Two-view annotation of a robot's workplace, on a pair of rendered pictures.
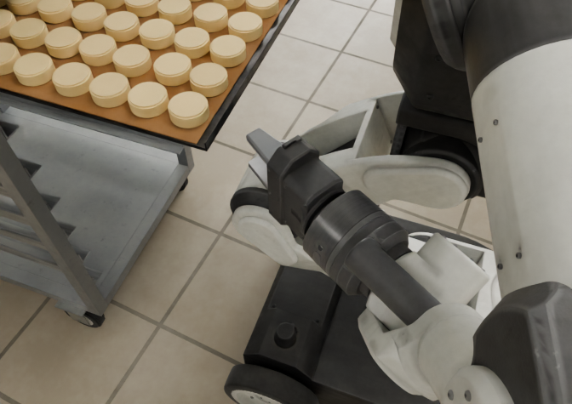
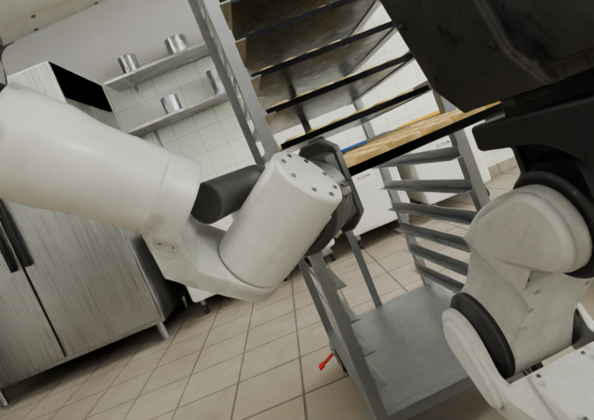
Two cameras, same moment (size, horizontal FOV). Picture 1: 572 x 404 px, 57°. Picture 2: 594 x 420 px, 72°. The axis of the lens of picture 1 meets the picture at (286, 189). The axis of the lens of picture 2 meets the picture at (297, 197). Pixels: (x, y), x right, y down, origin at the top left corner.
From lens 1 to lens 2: 0.62 m
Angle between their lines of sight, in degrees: 70
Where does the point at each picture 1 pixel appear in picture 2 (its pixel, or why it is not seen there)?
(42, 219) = (328, 294)
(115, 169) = not seen: hidden behind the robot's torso
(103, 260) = (409, 389)
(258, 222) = (450, 325)
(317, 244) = not seen: hidden behind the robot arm
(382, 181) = (488, 233)
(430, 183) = (518, 219)
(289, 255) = (487, 385)
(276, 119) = not seen: outside the picture
